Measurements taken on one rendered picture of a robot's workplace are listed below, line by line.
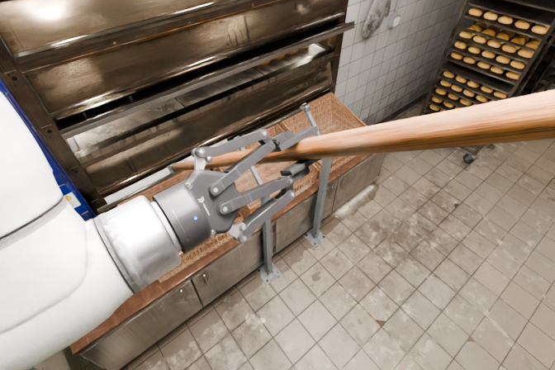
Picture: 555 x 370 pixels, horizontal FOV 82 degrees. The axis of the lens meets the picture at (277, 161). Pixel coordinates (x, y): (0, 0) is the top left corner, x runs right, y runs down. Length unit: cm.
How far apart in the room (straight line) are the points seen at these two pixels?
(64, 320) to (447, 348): 239
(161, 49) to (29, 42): 51
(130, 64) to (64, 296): 141
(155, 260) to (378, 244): 247
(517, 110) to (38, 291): 38
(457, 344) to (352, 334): 66
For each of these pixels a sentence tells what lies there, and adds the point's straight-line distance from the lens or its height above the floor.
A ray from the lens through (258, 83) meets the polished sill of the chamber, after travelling 209.
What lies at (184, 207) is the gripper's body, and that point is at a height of 199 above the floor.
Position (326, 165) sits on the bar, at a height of 86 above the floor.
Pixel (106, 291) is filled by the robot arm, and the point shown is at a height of 197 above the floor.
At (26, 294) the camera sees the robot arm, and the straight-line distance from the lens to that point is 34.
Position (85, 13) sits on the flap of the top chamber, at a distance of 155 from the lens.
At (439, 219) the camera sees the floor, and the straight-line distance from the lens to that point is 307.
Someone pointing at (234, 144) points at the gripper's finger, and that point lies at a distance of 39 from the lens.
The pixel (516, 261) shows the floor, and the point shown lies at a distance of 314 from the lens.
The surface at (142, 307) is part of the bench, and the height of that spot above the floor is 58.
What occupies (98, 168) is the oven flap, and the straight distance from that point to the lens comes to 191.
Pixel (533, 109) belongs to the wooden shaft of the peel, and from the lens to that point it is 25.
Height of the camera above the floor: 226
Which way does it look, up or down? 45 degrees down
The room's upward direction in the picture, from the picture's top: straight up
